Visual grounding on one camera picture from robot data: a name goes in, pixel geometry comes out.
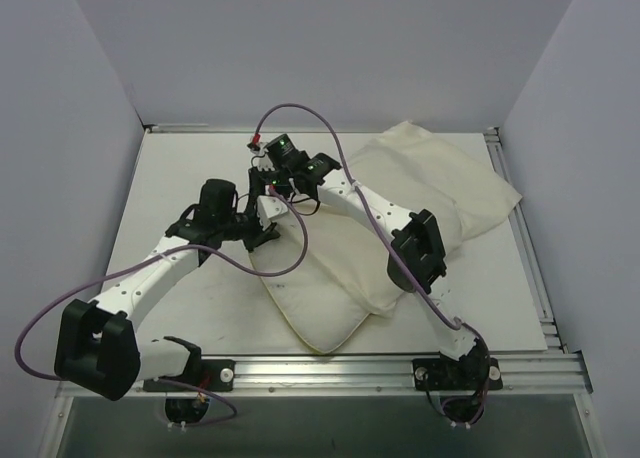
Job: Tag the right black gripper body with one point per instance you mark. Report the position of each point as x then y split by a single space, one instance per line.
257 179

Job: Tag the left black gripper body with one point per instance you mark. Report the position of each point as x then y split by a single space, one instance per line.
255 226

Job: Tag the cream pillowcase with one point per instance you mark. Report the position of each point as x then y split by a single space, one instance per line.
406 169

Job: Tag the white pillow yellow edge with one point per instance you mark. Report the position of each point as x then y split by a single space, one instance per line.
316 308

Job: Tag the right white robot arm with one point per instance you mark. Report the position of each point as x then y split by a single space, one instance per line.
413 241

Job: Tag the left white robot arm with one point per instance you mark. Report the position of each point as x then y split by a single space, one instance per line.
98 348

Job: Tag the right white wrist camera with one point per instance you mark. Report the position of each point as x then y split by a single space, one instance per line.
260 159

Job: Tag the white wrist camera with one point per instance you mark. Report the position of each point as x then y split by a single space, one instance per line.
270 210
260 159

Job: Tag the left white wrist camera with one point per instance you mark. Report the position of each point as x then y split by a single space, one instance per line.
270 210

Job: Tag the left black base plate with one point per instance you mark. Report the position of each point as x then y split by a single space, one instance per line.
212 374

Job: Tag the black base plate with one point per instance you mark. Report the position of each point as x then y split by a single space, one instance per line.
212 374
445 375

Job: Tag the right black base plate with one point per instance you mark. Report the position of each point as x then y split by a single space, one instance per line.
445 375

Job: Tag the aluminium front rail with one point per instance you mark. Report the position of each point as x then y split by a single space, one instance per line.
551 372

